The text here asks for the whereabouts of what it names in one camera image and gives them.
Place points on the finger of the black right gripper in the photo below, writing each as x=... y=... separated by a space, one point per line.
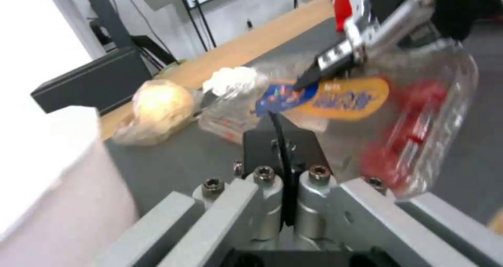
x=377 y=28

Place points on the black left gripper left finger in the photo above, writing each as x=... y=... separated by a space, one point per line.
x=220 y=211

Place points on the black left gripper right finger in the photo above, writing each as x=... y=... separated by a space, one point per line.
x=353 y=214

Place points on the clear plastic package orange-blue label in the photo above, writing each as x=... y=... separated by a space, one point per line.
x=412 y=116

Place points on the white takeout bag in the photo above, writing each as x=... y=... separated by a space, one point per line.
x=59 y=196

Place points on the clear bag with beige content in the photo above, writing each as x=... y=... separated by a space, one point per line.
x=161 y=110

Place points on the orange traffic cone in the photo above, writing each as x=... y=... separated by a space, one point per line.
x=342 y=7

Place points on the crumpled clear plastic wrapper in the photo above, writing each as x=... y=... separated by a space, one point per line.
x=224 y=116

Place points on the small black object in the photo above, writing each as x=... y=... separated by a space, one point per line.
x=249 y=24

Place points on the crumpled white paper ball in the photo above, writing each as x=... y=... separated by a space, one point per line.
x=230 y=78

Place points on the black monitor base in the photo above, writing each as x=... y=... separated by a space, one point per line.
x=94 y=75

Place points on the black stand column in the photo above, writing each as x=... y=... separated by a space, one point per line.
x=108 y=13

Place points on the black metal rack frame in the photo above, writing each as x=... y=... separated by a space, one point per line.
x=200 y=25

